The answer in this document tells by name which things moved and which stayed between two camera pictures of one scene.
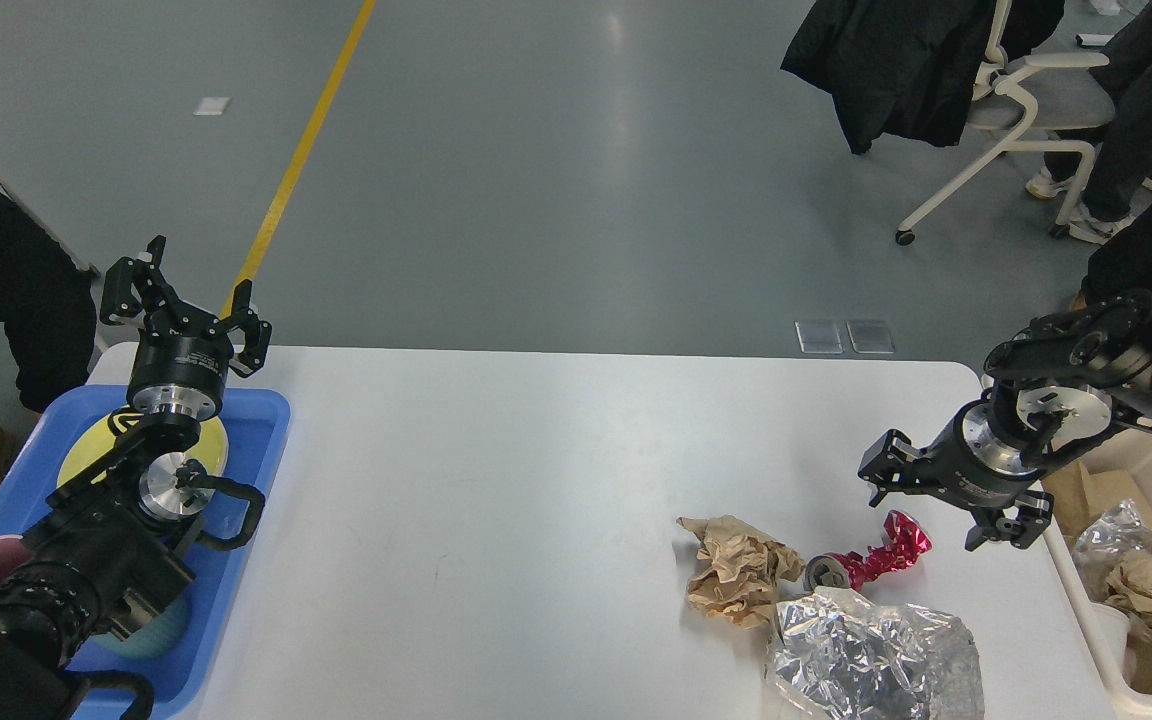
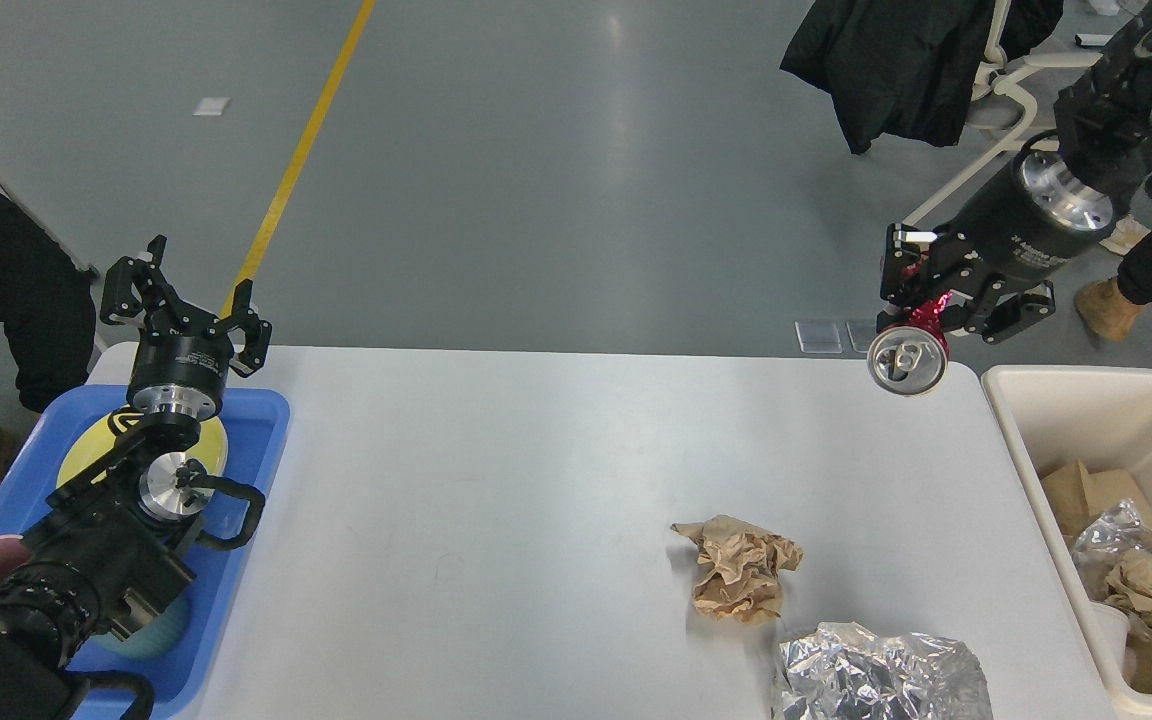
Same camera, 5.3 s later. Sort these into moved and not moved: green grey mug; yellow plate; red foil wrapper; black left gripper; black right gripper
Moved: black right gripper; red foil wrapper
Not moved: green grey mug; yellow plate; black left gripper
